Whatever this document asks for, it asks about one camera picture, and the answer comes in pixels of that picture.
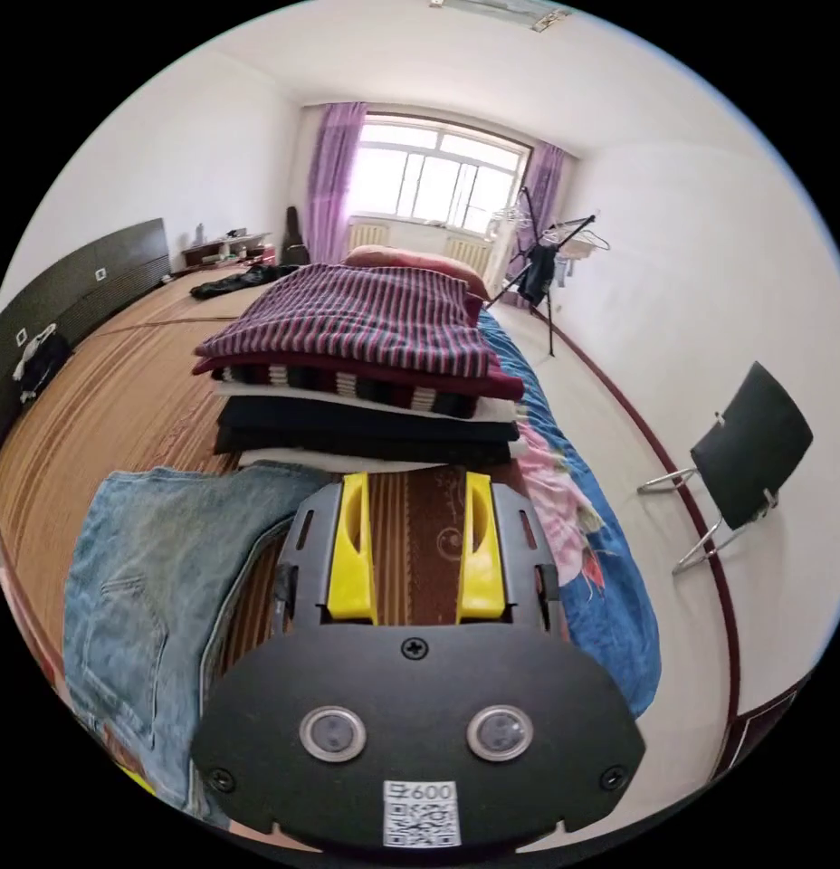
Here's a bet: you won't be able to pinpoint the window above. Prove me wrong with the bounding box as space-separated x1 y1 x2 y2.
354 116 532 234

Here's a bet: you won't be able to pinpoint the bed with woven mat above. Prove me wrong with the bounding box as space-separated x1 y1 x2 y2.
0 216 663 833

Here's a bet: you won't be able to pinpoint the low wooden desk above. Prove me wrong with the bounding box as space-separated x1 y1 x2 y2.
180 224 280 272

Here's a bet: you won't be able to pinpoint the blue denim shorts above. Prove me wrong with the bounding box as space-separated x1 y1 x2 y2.
62 460 341 831

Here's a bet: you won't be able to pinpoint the black clothes drying rack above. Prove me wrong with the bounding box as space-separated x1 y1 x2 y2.
486 184 613 359

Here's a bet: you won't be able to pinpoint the black chair with metal frame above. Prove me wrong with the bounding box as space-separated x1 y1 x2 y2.
636 360 816 577

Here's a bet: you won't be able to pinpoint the black guitar bag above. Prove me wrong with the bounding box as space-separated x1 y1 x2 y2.
282 205 311 264

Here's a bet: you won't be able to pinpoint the white radiator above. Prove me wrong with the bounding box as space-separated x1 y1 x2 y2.
347 222 494 281

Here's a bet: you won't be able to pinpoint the black and white garment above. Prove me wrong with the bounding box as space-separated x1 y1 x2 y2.
11 323 76 405

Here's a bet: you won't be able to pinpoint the ceiling lamp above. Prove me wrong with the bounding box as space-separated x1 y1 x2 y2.
428 0 575 33

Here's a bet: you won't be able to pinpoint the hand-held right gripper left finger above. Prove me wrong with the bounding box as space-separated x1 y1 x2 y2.
326 472 380 624

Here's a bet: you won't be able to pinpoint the purple curtain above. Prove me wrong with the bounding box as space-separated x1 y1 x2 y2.
302 101 369 264
525 140 568 240

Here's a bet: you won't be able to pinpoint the red pillow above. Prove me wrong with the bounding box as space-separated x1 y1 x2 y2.
343 244 491 301

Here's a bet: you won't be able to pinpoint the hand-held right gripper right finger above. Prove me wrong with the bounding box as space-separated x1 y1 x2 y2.
456 472 509 624

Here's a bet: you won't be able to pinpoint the pile of clothes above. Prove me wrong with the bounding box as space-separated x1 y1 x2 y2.
191 263 531 474

